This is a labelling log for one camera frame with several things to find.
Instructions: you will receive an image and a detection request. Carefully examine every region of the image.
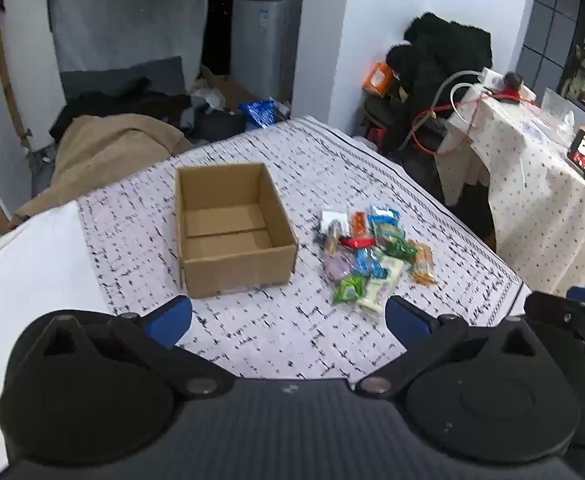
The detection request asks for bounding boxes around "dark grey board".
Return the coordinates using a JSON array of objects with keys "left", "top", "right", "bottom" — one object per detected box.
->
[{"left": 60, "top": 56, "right": 186, "bottom": 98}]

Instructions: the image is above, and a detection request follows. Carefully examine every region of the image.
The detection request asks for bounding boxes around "white bed sheet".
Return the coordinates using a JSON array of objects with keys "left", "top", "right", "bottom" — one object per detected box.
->
[{"left": 0, "top": 205, "right": 118, "bottom": 480}]

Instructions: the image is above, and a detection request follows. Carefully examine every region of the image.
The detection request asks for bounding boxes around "black clothing heap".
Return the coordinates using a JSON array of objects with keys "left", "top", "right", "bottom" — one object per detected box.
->
[{"left": 385, "top": 11, "right": 493, "bottom": 126}]

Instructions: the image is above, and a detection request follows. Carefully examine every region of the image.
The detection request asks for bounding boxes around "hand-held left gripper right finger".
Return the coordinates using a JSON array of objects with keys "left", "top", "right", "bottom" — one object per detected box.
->
[{"left": 355, "top": 295, "right": 548, "bottom": 401}]

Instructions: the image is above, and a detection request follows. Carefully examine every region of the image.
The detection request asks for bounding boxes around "red cable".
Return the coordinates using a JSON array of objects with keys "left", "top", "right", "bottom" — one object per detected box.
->
[{"left": 409, "top": 87, "right": 523, "bottom": 154}]

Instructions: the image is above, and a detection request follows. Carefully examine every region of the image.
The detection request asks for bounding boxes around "flattened cardboard box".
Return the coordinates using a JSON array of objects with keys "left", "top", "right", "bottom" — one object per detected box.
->
[{"left": 200, "top": 66, "right": 258, "bottom": 111}]

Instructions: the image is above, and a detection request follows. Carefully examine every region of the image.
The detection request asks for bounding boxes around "white black-patterned tablecloth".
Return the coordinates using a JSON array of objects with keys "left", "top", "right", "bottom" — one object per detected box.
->
[{"left": 75, "top": 116, "right": 532, "bottom": 381}]

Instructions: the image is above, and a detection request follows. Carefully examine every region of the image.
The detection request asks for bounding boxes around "white hose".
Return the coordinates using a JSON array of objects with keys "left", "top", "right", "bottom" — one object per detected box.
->
[{"left": 407, "top": 71, "right": 488, "bottom": 151}]

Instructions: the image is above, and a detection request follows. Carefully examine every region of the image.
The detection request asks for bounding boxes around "brown cardboard box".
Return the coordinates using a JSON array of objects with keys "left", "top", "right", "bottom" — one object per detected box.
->
[{"left": 175, "top": 162, "right": 299, "bottom": 300}]

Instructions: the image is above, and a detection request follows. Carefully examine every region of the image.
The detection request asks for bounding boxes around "black clothes pile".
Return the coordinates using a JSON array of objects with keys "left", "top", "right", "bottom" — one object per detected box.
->
[{"left": 50, "top": 77, "right": 193, "bottom": 141}]

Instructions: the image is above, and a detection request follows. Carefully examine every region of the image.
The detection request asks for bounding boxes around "white power strip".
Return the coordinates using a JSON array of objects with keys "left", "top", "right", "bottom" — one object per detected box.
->
[{"left": 479, "top": 67, "right": 535, "bottom": 106}]

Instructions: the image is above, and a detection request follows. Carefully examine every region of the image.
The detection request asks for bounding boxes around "orange tissue box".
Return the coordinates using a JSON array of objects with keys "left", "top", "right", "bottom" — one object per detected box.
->
[{"left": 363, "top": 61, "right": 395, "bottom": 97}]

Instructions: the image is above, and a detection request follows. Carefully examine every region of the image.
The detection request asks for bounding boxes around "blue plastic bag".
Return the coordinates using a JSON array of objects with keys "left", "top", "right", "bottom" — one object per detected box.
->
[{"left": 238, "top": 99, "right": 277, "bottom": 128}]

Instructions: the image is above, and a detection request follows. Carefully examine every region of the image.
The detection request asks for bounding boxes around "dark glass panel door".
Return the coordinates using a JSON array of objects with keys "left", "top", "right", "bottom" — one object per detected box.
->
[{"left": 516, "top": 0, "right": 585, "bottom": 92}]

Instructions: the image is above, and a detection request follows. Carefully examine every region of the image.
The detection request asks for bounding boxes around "wooden board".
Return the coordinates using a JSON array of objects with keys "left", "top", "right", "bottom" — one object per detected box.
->
[{"left": 0, "top": 0, "right": 33, "bottom": 151}]

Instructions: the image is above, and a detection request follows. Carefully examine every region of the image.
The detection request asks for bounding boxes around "clear plastic container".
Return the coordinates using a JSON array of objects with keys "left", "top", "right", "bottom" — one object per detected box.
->
[{"left": 541, "top": 87, "right": 585, "bottom": 126}]

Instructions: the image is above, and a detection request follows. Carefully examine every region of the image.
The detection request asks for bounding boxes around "pile of snack packets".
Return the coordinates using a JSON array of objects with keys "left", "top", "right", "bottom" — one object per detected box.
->
[{"left": 315, "top": 203, "right": 438, "bottom": 317}]

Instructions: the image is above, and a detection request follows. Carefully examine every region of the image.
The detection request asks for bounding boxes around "beige blanket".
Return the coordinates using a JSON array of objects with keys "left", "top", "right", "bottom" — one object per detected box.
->
[{"left": 7, "top": 114, "right": 196, "bottom": 228}]

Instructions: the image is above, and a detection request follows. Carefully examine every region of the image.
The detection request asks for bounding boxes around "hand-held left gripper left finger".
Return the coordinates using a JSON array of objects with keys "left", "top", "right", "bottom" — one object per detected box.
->
[{"left": 22, "top": 295, "right": 236, "bottom": 397}]

